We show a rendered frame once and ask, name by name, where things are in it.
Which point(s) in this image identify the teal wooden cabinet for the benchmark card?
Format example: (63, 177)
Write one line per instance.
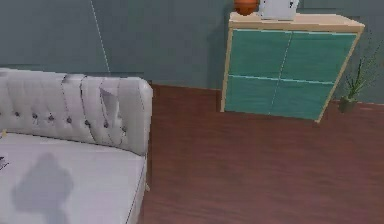
(286, 70)

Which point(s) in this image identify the white tufted sofa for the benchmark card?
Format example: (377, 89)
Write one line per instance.
(73, 166)

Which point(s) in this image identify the black and white object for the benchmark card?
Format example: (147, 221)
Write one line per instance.
(2, 162)

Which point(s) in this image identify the white box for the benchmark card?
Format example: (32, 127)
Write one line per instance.
(278, 8)

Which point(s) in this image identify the orange round pot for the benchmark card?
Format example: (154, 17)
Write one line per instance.
(246, 6)

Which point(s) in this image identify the green house plant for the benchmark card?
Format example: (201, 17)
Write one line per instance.
(353, 90)

